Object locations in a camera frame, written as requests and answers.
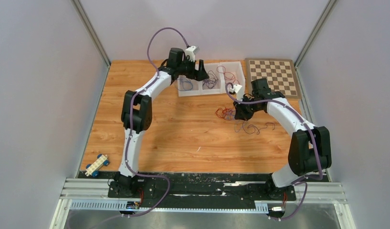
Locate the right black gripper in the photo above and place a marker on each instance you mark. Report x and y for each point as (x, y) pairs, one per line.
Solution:
(240, 114)

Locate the white blue toy block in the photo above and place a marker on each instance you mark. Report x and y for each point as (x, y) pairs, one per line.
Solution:
(93, 169)

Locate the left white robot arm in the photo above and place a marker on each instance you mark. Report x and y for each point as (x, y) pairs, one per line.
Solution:
(137, 111)

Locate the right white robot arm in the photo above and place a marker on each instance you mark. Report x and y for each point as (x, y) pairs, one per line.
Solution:
(309, 151)

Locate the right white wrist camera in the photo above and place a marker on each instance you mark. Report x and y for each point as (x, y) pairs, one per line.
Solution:
(236, 89)

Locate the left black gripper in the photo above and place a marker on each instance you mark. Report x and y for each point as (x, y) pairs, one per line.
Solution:
(200, 75)

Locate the wooden chessboard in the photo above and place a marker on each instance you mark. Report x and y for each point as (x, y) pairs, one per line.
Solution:
(279, 73)

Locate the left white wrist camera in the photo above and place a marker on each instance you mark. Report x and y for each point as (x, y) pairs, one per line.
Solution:
(190, 53)

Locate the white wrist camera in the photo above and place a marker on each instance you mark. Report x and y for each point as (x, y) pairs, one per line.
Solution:
(236, 89)
(190, 53)

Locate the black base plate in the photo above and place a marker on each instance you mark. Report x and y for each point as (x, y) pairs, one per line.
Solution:
(200, 190)

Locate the white three-compartment bin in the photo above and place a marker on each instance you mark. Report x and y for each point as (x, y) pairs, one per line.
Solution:
(220, 73)

